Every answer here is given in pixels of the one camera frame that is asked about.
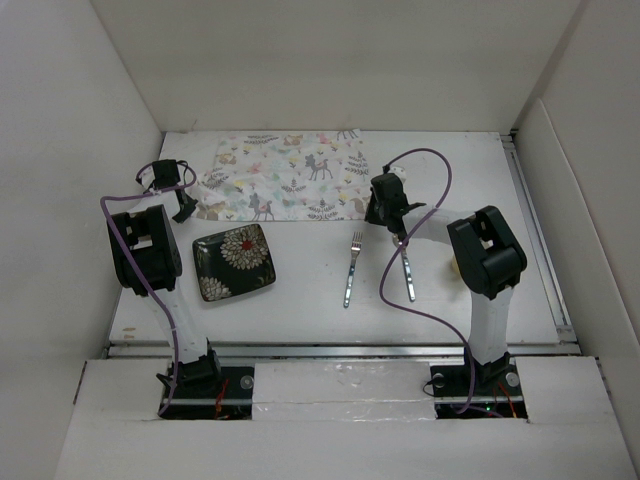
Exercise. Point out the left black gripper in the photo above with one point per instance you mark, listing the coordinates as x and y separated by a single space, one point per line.
188 209

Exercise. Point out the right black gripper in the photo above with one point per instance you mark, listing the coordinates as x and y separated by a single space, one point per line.
371 215

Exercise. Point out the floral animal print cloth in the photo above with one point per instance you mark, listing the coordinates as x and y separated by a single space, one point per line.
310 176

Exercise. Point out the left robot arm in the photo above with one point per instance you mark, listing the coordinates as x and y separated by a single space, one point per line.
147 259

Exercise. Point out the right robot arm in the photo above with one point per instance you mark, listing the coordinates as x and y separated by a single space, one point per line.
489 258

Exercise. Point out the silver fork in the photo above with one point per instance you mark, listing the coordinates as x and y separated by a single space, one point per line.
355 250

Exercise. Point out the silver spoon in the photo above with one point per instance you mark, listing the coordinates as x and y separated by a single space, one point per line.
406 269

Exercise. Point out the black floral square plate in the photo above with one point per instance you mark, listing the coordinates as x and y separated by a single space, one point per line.
233 262

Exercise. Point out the yellow mug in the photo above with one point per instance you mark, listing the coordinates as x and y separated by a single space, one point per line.
454 266

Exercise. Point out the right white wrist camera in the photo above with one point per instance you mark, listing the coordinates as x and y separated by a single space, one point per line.
397 170

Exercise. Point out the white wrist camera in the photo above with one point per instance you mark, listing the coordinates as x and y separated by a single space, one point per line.
397 170
145 179

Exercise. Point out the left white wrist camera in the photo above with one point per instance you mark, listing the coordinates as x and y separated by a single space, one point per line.
145 179

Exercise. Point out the aluminium front rail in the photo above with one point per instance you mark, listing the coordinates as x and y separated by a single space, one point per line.
281 351

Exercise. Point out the aluminium rail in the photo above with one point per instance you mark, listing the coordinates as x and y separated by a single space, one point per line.
554 296
281 351

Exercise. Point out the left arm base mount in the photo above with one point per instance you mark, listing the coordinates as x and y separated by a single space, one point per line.
205 390

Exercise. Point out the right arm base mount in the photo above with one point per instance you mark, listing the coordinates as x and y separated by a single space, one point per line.
491 391

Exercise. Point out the aluminium right side rail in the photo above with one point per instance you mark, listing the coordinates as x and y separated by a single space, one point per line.
554 296

